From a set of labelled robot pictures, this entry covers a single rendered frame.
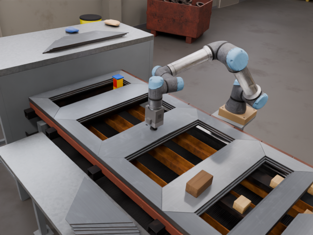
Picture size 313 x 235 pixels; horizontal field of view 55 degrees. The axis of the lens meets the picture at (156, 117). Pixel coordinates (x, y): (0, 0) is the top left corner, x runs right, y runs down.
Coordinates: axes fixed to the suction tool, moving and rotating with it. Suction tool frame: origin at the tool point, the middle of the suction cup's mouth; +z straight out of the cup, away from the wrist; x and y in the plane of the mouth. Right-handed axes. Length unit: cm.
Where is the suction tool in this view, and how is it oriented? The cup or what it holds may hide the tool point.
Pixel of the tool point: (153, 130)
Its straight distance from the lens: 170.1
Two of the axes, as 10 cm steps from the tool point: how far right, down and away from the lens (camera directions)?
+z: -0.5, 8.5, 5.2
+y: 6.8, 4.1, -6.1
